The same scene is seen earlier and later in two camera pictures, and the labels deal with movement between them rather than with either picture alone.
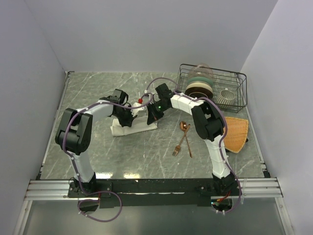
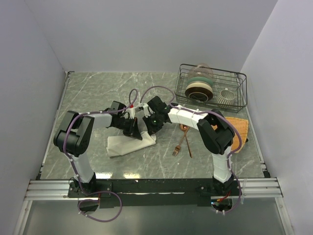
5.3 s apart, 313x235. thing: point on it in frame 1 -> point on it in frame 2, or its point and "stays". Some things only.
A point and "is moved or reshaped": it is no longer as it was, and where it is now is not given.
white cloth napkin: x=139 y=124 is moved or reshaped
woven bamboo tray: x=237 y=131 stays
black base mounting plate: x=146 y=193 stays
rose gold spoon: x=183 y=125 stays
